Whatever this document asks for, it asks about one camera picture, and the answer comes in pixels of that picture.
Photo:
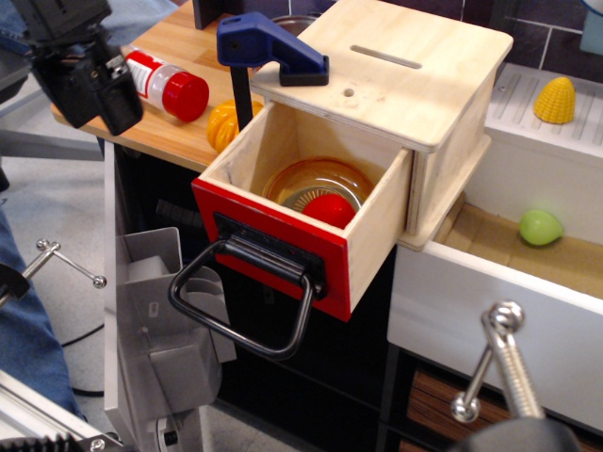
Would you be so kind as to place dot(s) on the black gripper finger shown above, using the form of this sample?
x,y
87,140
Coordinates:
x,y
115,93

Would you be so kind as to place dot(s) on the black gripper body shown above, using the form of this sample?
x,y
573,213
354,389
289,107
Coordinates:
x,y
76,79

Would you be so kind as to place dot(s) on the wooden drawer with red front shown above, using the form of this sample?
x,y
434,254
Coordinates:
x,y
323,267

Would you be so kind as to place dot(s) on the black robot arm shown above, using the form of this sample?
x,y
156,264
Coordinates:
x,y
54,23

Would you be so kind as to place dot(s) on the light wooden box housing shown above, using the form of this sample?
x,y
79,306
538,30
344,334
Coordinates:
x,y
419,79

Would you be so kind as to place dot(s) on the red capped spice jar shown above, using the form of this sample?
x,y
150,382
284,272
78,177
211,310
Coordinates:
x,y
167,87

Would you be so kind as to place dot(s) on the yellow toy pumpkin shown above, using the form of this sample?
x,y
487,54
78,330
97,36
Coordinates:
x,y
222,127

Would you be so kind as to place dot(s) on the dark block on table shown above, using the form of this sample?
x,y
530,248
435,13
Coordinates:
x,y
207,11

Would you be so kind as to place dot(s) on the blue bar clamp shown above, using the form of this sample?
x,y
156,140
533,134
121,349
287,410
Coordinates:
x,y
252,40

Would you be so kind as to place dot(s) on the silver clamp screw left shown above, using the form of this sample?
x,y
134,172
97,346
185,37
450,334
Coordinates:
x,y
15,284

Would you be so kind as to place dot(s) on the silver clamp screw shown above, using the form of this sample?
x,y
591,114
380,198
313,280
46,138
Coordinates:
x,y
500,325
15,284

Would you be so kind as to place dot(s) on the amber glass bowl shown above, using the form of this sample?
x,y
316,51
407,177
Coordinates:
x,y
301,182

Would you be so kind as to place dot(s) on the metal pot rim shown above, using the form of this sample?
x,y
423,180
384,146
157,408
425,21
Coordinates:
x,y
296,24

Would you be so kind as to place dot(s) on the red toy ball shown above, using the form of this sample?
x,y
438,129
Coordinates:
x,y
332,209

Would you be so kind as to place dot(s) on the blue jeans leg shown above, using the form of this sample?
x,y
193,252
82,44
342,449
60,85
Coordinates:
x,y
31,353

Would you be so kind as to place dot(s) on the white toy sink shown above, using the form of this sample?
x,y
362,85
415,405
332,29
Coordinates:
x,y
478,257

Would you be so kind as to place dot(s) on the green toy pear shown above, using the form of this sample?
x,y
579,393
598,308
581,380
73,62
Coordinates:
x,y
539,228

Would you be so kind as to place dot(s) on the yellow toy corn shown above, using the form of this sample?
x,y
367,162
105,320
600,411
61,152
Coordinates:
x,y
556,102

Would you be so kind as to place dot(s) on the silver clamp screw right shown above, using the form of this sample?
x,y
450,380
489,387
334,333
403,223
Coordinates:
x,y
500,325

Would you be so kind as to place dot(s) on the grey metal bracket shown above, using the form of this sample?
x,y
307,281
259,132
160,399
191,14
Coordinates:
x,y
161,367

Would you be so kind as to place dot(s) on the aluminium rail profile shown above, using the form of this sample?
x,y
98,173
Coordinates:
x,y
31,422

